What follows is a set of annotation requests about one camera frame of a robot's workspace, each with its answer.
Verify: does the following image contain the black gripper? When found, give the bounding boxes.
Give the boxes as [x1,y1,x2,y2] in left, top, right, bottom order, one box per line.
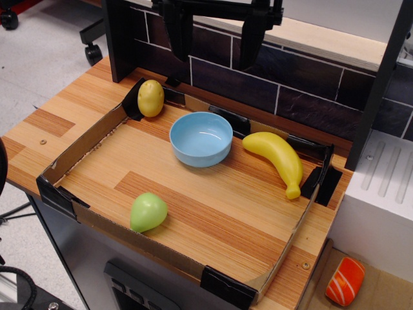
[152,1,283,70]

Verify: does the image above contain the green plastic pear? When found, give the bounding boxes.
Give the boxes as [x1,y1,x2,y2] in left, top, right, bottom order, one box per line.
[130,192,168,233]

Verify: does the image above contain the light blue bowl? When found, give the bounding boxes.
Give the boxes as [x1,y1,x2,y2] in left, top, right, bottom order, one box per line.
[169,112,233,168]

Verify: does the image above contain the dark brick backsplash panel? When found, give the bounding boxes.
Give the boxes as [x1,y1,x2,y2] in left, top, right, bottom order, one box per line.
[130,6,413,143]

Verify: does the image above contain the yellow plastic potato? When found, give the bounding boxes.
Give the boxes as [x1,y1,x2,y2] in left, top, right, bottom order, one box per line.
[137,79,165,118]

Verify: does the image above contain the light wooden shelf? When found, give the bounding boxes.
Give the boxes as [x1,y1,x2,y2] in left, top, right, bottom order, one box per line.
[125,0,388,72]

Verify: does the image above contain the cardboard fence with black tape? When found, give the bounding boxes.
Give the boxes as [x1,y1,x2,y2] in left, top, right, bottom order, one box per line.
[37,85,341,309]

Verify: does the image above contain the yellow plastic banana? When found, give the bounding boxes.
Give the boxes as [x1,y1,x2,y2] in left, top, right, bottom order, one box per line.
[242,132,303,200]

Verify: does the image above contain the black chair base with casters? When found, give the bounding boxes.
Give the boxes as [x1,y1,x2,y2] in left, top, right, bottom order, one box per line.
[1,1,105,67]

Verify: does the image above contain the white toy sink unit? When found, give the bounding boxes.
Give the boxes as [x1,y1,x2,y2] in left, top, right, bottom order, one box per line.
[329,130,412,281]

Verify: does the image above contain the black control panel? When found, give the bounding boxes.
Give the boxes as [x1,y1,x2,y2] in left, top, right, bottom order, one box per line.
[104,258,181,309]

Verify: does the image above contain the orange salmon sushi toy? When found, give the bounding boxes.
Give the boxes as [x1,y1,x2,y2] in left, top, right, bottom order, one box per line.
[325,256,365,307]

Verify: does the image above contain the black left post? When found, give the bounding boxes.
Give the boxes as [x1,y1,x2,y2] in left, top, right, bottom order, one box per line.
[101,0,137,83]

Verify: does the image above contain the dark grey right post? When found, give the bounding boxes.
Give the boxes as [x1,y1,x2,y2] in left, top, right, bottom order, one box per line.
[345,0,412,171]

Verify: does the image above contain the black corrugated cable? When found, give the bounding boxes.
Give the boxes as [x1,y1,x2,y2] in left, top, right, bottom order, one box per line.
[0,265,38,310]

